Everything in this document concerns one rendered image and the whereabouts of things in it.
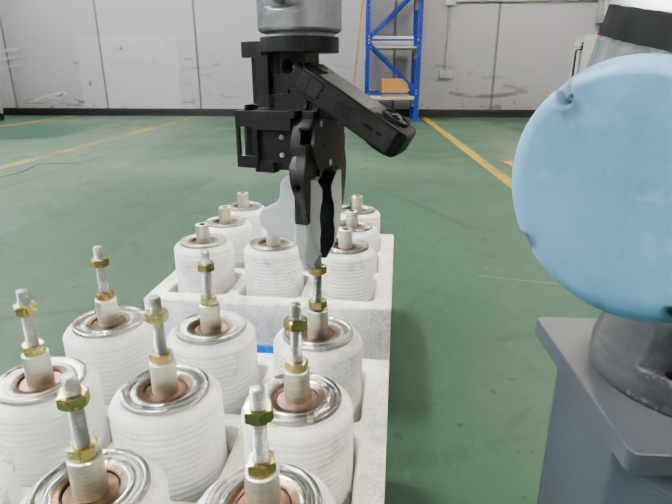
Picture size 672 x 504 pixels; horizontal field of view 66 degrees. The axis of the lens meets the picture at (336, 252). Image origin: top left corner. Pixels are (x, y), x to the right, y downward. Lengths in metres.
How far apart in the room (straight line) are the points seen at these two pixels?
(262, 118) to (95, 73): 7.03
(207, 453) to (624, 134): 0.40
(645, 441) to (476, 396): 0.57
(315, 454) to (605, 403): 0.22
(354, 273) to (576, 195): 0.58
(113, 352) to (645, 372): 0.48
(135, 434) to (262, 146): 0.27
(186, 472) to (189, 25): 6.71
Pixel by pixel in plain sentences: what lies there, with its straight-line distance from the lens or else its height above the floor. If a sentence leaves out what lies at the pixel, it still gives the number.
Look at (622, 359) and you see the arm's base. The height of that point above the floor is 0.32.
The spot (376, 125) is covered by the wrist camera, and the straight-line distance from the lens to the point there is 0.46.
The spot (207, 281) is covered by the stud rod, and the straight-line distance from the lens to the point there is 0.56.
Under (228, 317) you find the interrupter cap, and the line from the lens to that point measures 0.60.
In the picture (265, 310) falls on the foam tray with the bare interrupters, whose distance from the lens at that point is 0.82.
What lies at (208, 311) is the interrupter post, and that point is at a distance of 0.57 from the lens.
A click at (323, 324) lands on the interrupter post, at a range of 0.55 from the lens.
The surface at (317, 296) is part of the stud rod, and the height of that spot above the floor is 0.30.
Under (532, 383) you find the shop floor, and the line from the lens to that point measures 1.00.
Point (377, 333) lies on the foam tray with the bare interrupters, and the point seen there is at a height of 0.14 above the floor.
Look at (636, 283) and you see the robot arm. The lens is 0.26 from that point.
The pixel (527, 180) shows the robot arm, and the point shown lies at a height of 0.47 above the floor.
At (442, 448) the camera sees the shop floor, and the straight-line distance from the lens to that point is 0.82.
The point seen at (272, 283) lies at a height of 0.20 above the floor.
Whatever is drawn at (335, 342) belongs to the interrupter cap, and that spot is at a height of 0.25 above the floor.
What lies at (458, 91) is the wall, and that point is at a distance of 6.81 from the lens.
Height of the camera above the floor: 0.51
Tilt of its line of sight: 19 degrees down
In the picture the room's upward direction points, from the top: straight up
